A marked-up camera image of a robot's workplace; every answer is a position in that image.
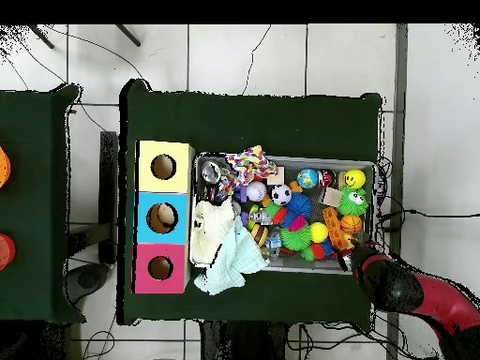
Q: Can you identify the orange plastic tray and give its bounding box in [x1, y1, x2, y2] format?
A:
[322, 206, 354, 251]

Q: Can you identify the large blue spiky ball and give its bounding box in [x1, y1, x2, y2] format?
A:
[283, 191, 313, 219]

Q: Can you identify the plain yellow ball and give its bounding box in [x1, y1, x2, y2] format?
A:
[309, 221, 330, 244]

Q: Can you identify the black tripod leg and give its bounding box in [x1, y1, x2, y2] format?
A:
[27, 23, 55, 50]
[114, 23, 142, 48]

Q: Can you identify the colourful spotted cloth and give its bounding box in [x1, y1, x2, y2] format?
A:
[223, 144, 279, 188]

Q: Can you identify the grey floor base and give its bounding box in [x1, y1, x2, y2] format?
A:
[66, 262, 111, 304]

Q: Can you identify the wooden box with three holes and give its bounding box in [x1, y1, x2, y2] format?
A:
[132, 140, 196, 294]

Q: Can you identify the light blue waffle cloth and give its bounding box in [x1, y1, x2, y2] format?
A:
[193, 224, 269, 296]

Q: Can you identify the orange basketball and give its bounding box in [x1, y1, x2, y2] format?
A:
[339, 214, 364, 235]

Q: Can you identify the dark green table cloth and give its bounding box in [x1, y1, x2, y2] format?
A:
[117, 78, 383, 331]

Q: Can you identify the black furniture frame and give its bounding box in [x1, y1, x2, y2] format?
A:
[67, 130, 120, 265]

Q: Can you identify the cream waffle cloth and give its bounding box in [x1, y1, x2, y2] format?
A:
[190, 198, 236, 263]

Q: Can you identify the blue globe ball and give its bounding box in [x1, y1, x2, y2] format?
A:
[296, 168, 321, 190]

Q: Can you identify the dark green side cloth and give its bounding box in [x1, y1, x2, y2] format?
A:
[0, 83, 85, 323]

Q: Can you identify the green googly-eyed puffer ball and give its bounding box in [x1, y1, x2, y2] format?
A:
[336, 186, 370, 218]

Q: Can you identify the clear mesh bin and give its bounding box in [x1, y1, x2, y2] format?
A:
[188, 151, 378, 277]

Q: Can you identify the black power cable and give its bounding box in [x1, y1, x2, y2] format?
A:
[378, 208, 480, 222]

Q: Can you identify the orange cup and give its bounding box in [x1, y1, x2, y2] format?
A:
[0, 145, 12, 188]

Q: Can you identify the white baseball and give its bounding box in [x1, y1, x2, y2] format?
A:
[246, 180, 268, 203]

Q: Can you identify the black and white soccer ball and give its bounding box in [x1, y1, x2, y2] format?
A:
[270, 184, 293, 206]

